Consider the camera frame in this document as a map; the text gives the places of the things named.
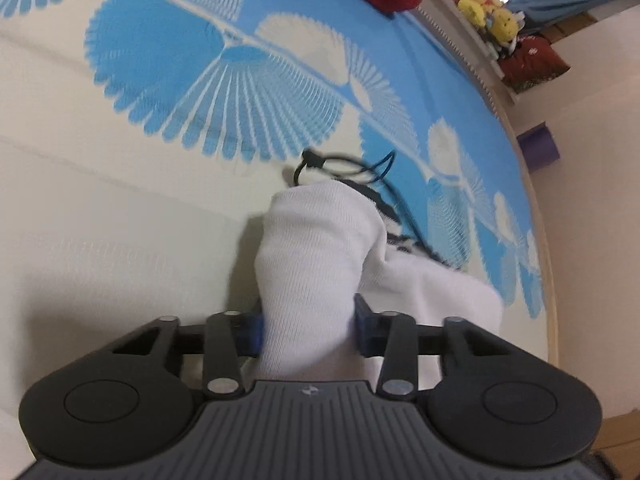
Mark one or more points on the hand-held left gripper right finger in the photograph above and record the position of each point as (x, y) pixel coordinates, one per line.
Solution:
(364, 327)

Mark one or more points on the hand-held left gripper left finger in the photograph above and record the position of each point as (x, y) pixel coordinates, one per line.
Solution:
(252, 335)

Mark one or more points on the black white striped hooded shirt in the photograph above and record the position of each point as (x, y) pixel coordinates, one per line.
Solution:
(320, 250)

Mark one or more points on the blue fan print bed sheet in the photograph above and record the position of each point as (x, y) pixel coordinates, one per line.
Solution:
(100, 210)

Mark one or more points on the purple box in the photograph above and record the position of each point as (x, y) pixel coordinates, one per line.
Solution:
(537, 149)

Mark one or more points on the white window sill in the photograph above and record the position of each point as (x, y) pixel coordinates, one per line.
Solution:
(465, 50)

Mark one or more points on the red patterned cushion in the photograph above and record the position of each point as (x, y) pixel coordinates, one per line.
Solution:
(532, 62)

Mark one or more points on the pile of yellow plush toys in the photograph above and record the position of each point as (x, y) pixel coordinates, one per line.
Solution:
(487, 10)

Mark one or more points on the blue curtain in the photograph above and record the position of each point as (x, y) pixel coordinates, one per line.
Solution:
(570, 0)

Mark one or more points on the wooden bed frame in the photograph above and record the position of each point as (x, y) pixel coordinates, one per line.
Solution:
(547, 260)

